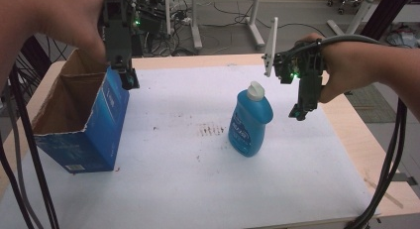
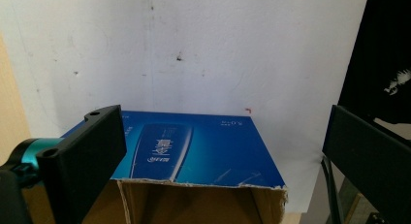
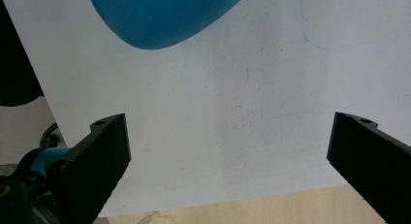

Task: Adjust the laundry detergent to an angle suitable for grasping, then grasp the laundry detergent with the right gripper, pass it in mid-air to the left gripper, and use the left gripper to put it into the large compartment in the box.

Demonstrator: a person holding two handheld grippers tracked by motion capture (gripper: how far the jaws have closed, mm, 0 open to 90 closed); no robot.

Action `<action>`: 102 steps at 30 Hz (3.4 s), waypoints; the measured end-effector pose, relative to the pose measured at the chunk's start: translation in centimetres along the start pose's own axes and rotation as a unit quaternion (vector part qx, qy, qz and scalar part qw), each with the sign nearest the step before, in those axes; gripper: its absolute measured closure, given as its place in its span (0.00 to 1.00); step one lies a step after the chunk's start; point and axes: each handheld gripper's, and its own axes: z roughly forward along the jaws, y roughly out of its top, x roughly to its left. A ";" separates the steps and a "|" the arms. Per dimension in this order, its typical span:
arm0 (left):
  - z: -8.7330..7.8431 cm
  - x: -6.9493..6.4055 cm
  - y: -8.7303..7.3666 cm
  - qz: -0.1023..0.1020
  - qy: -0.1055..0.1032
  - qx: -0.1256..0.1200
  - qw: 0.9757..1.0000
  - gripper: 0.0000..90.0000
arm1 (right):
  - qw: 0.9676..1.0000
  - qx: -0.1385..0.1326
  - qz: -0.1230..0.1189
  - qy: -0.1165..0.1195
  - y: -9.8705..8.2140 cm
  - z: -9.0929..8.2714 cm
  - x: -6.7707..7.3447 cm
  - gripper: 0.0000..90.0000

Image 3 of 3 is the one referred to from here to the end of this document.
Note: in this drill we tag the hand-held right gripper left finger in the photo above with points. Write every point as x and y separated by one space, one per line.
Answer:
93 166

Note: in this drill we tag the blue plastic bowl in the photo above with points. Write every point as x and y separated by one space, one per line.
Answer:
161 17

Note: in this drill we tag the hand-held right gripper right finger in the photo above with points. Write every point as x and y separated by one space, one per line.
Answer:
371 159

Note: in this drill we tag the white table mat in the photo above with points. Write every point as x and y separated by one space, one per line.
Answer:
226 104

